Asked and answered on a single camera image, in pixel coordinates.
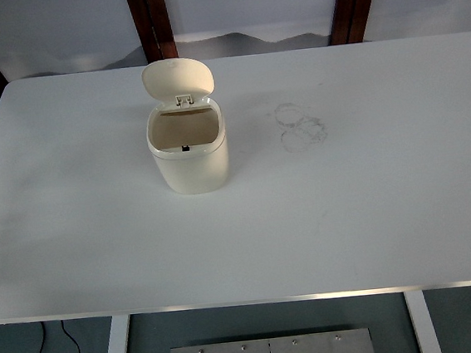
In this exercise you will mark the cream lidded trash bin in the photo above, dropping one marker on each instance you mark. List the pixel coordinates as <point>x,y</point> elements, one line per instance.
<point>193,172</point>

